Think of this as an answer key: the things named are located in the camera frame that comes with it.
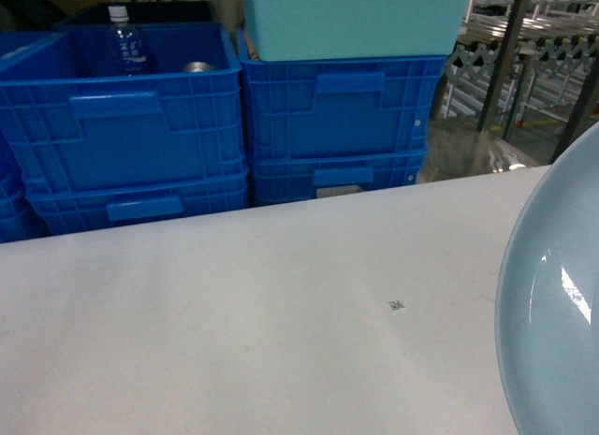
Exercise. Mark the clear water bottle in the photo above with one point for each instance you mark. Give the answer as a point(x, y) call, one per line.
point(126, 43)

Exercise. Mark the blue crate bottom middle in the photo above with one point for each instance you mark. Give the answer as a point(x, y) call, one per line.
point(65, 213)

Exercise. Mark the metal roller conveyor rack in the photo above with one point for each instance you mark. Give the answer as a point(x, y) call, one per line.
point(555, 48)

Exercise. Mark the blue crate bottom left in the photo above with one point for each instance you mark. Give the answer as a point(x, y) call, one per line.
point(19, 221)

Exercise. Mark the blue crate bottom right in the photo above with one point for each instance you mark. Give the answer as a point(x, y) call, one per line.
point(283, 181)

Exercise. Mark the light blue oval tray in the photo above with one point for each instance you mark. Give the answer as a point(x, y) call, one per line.
point(546, 307)

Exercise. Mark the blue crate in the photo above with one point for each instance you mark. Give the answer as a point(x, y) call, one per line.
point(19, 221)
point(65, 213)
point(336, 108)
point(15, 46)
point(283, 181)
point(75, 123)

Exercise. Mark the blue crate top left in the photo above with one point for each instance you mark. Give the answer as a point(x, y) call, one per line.
point(15, 46)

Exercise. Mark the teal plastic box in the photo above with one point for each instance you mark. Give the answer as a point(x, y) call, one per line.
point(298, 30)

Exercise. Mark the dark crate behind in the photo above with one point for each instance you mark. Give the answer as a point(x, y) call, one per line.
point(147, 13)

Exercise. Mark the silver metal can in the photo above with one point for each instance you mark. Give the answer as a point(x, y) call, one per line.
point(199, 67)

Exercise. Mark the blue crate top right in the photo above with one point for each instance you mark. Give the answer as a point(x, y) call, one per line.
point(336, 108)

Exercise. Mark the blue crate top middle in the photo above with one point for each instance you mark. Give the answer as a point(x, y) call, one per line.
point(75, 123)

